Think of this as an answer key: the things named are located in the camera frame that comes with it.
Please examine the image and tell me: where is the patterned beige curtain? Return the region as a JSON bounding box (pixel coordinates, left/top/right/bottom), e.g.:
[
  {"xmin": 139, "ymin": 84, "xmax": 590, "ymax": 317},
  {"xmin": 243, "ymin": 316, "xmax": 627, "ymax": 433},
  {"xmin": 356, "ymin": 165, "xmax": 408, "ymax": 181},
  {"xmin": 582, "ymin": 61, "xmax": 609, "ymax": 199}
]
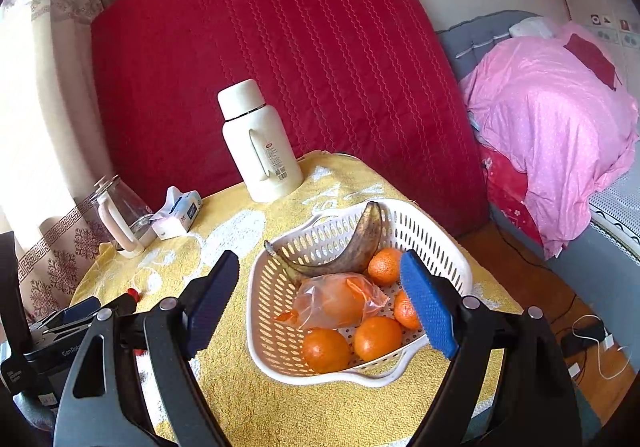
[{"xmin": 0, "ymin": 0, "xmax": 126, "ymax": 323}]

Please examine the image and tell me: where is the white tissue box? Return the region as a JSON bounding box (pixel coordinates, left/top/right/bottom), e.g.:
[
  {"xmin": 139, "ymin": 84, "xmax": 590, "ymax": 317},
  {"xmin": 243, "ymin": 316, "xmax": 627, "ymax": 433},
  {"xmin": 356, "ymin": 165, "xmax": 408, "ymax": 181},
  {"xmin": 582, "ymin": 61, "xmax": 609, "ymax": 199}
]
[{"xmin": 151, "ymin": 186, "xmax": 203, "ymax": 241}]

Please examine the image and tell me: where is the dark red cloth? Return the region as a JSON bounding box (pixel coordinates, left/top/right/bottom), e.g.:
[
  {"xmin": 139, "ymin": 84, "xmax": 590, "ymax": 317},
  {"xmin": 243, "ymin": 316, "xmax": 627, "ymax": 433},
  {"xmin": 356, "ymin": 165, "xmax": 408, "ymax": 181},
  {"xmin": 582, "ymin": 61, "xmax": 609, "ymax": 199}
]
[{"xmin": 563, "ymin": 33, "xmax": 621, "ymax": 92}]

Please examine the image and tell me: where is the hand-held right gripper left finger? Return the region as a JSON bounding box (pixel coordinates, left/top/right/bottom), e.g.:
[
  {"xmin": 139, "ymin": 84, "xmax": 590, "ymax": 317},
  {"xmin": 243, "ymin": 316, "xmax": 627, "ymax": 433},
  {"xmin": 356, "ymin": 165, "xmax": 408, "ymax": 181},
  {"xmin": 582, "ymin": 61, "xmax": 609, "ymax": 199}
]
[{"xmin": 54, "ymin": 249, "xmax": 241, "ymax": 447}]

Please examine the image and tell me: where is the white plastic basket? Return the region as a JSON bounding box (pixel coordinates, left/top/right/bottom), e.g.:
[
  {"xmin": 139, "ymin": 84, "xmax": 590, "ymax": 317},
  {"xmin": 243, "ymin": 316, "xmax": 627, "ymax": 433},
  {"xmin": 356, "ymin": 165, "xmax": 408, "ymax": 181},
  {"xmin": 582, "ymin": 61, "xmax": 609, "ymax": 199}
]
[{"xmin": 246, "ymin": 199, "xmax": 473, "ymax": 388}]

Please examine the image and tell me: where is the white thermos flask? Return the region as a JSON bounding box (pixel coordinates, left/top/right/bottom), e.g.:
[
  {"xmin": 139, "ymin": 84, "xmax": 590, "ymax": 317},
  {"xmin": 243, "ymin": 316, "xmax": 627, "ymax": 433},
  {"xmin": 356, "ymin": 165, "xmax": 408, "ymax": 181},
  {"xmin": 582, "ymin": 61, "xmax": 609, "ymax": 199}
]
[{"xmin": 217, "ymin": 79, "xmax": 304, "ymax": 203}]

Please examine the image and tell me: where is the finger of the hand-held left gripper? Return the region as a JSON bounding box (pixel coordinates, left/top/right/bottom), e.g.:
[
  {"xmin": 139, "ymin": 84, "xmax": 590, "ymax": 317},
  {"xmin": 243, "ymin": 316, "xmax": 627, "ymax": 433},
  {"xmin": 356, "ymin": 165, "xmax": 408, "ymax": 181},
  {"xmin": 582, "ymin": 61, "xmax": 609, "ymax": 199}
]
[
  {"xmin": 30, "ymin": 298, "xmax": 102, "ymax": 337},
  {"xmin": 100, "ymin": 293, "xmax": 140, "ymax": 319}
]

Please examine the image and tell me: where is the glass kettle with white handle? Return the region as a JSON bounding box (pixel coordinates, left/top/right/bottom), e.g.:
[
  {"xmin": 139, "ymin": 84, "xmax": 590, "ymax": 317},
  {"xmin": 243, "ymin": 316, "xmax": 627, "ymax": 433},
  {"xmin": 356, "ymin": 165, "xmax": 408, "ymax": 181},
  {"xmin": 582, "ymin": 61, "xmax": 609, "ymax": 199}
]
[{"xmin": 92, "ymin": 175, "xmax": 157, "ymax": 260}]

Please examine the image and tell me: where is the yellow and white towel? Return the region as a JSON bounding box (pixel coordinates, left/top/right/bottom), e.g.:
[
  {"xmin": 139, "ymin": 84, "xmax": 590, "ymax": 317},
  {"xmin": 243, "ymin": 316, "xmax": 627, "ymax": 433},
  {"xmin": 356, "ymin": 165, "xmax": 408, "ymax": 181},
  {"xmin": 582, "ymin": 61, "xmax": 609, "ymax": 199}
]
[{"xmin": 70, "ymin": 152, "xmax": 523, "ymax": 447}]

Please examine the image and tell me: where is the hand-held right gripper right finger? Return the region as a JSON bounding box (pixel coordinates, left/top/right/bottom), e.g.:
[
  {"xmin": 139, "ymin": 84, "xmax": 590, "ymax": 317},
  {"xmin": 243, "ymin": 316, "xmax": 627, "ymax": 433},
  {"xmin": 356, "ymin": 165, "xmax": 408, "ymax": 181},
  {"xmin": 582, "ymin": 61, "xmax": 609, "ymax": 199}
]
[{"xmin": 399, "ymin": 249, "xmax": 583, "ymax": 447}]

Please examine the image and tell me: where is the white charger cable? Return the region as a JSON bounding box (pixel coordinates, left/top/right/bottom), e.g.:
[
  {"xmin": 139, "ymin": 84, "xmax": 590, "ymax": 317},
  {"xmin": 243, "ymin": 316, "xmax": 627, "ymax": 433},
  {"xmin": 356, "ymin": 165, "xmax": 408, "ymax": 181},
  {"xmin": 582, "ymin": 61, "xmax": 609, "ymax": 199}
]
[{"xmin": 570, "ymin": 314, "xmax": 633, "ymax": 380}]

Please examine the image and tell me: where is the overripe brown banana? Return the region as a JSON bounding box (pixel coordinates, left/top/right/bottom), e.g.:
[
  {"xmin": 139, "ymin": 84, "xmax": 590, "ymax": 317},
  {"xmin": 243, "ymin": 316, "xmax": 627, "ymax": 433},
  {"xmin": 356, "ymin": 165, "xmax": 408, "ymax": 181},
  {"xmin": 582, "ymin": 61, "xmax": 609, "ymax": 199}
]
[{"xmin": 264, "ymin": 201, "xmax": 383, "ymax": 284}]

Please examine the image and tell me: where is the grey bed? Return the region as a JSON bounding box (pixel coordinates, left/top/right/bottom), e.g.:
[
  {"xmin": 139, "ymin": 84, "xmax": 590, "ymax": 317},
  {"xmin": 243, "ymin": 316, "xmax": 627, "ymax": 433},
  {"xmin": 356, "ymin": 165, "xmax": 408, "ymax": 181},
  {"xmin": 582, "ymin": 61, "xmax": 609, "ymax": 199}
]
[{"xmin": 435, "ymin": 11, "xmax": 640, "ymax": 368}]

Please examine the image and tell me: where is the black power strip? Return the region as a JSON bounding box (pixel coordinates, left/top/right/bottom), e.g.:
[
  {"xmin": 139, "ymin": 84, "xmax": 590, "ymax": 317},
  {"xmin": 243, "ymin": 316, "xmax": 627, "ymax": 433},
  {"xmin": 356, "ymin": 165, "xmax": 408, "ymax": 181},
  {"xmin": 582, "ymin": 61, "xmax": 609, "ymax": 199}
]
[{"xmin": 560, "ymin": 322, "xmax": 606, "ymax": 358}]

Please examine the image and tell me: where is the red floral bed sheet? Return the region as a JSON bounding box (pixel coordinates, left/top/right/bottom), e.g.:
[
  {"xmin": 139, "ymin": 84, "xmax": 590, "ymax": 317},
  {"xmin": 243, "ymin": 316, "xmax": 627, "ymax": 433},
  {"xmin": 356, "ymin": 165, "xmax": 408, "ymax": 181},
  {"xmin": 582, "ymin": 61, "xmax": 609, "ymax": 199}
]
[{"xmin": 480, "ymin": 147, "xmax": 546, "ymax": 248}]

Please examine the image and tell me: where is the red quilted mattress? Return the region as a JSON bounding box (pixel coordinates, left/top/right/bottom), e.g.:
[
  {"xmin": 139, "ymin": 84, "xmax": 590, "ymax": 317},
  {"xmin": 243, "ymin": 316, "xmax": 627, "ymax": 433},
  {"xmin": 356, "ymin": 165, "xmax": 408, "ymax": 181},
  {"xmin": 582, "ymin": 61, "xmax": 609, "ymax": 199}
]
[{"xmin": 90, "ymin": 0, "xmax": 491, "ymax": 238}]

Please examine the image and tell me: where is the mandarin orange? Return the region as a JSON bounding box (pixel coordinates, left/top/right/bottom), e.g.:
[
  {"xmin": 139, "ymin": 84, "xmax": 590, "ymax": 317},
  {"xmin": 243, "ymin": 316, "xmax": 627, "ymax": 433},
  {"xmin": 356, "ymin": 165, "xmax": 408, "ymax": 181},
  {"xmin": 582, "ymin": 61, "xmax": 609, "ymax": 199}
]
[
  {"xmin": 393, "ymin": 289, "xmax": 423, "ymax": 332},
  {"xmin": 353, "ymin": 316, "xmax": 404, "ymax": 363},
  {"xmin": 302, "ymin": 327, "xmax": 352, "ymax": 374},
  {"xmin": 367, "ymin": 248, "xmax": 404, "ymax": 287}
]

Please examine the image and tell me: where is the pink blanket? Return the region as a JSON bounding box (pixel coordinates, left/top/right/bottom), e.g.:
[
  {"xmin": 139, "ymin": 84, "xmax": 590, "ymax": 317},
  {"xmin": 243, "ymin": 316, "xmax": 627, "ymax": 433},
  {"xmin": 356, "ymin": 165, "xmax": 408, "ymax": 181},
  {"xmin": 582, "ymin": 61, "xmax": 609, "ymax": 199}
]
[{"xmin": 459, "ymin": 22, "xmax": 640, "ymax": 260}]

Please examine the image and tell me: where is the white patterned bed mat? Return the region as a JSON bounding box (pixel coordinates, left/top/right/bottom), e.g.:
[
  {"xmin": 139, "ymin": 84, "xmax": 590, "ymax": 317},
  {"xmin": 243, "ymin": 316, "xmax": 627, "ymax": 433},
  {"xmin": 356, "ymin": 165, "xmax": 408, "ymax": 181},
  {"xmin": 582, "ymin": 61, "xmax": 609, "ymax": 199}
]
[{"xmin": 587, "ymin": 167, "xmax": 640, "ymax": 248}]

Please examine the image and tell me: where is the white pillow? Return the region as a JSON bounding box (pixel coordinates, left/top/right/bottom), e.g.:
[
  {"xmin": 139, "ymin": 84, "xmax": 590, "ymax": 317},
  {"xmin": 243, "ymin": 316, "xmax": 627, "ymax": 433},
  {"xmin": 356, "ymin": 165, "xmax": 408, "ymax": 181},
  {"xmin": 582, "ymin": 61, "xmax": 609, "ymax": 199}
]
[{"xmin": 509, "ymin": 17, "xmax": 558, "ymax": 38}]

